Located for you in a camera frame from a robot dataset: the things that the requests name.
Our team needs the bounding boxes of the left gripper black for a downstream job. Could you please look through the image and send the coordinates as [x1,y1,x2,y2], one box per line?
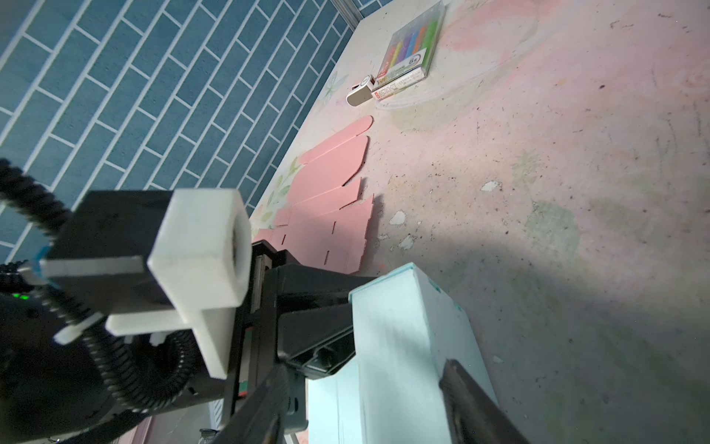
[1,243,365,443]

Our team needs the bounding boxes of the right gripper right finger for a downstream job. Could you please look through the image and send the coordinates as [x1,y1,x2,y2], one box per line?
[439,360,530,444]

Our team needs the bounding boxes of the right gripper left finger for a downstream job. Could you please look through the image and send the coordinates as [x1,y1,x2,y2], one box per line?
[213,364,290,444]

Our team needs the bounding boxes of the light blue paper box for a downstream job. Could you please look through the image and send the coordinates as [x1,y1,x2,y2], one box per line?
[307,263,496,443]

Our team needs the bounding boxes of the pink flat paper box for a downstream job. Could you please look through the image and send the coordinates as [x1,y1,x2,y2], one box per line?
[255,116,375,274]

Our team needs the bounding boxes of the clear highlighter marker pack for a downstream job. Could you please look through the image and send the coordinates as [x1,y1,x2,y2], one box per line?
[373,1,447,101]

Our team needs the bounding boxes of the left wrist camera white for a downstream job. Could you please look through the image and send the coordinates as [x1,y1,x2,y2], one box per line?
[39,189,251,379]

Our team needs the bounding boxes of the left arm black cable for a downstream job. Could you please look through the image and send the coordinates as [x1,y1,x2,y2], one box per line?
[0,159,201,414]

